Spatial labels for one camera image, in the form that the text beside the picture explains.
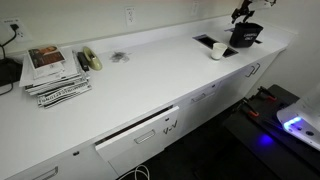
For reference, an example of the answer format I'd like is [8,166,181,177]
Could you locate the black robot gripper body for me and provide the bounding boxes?
[237,0,257,14]

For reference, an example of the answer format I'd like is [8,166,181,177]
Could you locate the black basket with white label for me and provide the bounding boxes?
[228,21,265,49]

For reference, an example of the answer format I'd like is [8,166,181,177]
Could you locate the white paper cup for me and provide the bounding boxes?
[210,42,229,61]

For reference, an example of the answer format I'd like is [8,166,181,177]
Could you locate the pile of paper clips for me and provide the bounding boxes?
[109,50,131,64]

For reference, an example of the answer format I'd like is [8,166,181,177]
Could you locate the black robot cart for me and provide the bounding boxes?
[221,83,320,180]

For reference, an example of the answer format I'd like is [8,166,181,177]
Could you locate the olive green tape dispenser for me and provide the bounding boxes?
[81,45,103,72]

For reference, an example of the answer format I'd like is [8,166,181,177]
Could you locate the white open drawer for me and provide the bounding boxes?
[94,105,181,177]

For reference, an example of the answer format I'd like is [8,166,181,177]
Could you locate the black stapler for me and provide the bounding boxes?
[76,51,90,72]

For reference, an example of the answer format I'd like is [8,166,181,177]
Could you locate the stack of magazines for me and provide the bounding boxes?
[19,49,81,88]

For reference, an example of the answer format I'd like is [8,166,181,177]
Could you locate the magazine with bold black lettering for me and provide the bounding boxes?
[36,82,93,109]

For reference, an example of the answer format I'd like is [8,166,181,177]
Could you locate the magazine with brown cover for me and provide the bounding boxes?
[27,44,67,79]

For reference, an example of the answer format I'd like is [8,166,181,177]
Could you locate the middle magazines in stack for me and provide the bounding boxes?
[24,72,91,96]

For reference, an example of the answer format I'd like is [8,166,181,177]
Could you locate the white outlet with plug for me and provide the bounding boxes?
[0,16,33,43]

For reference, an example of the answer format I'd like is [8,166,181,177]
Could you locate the black device at left edge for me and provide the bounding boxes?
[0,57,24,97]

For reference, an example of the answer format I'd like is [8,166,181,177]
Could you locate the small white wall plate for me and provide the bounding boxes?
[191,1,201,15]

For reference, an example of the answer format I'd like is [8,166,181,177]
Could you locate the silver cabinet door handle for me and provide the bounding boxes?
[245,64,256,79]
[252,62,262,76]

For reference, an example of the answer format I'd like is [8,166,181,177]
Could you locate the black clamp with orange handle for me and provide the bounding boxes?
[257,85,278,103]
[240,97,261,118]

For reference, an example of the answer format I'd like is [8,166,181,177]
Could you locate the silver recessed drawer handle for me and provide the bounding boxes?
[190,92,208,104]
[30,165,59,180]

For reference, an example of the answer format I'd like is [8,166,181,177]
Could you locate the white wall outlet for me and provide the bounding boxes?
[124,6,137,27]

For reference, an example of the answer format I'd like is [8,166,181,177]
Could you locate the silver open drawer handle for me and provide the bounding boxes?
[133,129,157,145]

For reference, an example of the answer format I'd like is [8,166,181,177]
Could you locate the white cable on floor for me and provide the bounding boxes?
[116,164,151,180]

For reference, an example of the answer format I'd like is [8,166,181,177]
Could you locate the black power plug cable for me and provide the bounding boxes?
[0,23,20,59]

